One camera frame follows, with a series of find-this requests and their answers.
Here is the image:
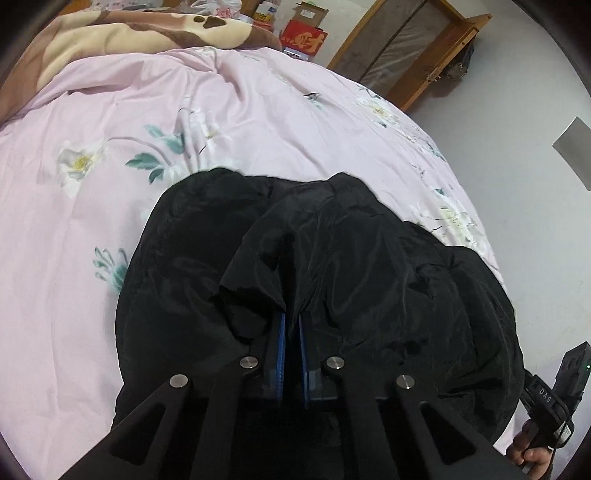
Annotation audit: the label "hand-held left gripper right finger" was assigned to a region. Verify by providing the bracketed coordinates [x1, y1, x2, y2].
[298, 314, 523, 480]

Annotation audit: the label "square wall niche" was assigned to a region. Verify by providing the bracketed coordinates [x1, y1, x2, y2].
[552, 116, 591, 193]

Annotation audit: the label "brown cardboard box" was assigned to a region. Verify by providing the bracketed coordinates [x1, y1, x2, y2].
[292, 0, 329, 25]

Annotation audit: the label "brown bear print blanket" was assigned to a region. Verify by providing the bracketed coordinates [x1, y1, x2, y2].
[0, 8, 283, 126]

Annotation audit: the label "wooden door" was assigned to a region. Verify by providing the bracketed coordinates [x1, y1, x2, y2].
[404, 13, 494, 113]

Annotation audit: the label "white plastic bag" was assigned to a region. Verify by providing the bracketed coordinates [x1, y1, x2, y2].
[178, 0, 244, 16]

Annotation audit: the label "bed with pink floral duvet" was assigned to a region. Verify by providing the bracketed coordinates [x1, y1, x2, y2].
[0, 45, 505, 480]

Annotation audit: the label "red gift box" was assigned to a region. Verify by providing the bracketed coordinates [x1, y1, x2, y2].
[280, 18, 330, 60]

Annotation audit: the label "clear bag of snacks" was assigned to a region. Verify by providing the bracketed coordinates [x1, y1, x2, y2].
[250, 0, 288, 25]

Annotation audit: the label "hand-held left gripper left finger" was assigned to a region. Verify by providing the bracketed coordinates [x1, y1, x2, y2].
[60, 311, 289, 480]

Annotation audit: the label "black puffer jacket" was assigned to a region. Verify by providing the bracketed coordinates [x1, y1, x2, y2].
[111, 167, 530, 464]

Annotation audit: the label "bags hanging on door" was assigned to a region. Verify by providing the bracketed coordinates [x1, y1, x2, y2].
[442, 42, 477, 80]

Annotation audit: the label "person's right hand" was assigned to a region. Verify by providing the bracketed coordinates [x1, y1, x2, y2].
[507, 408, 556, 477]

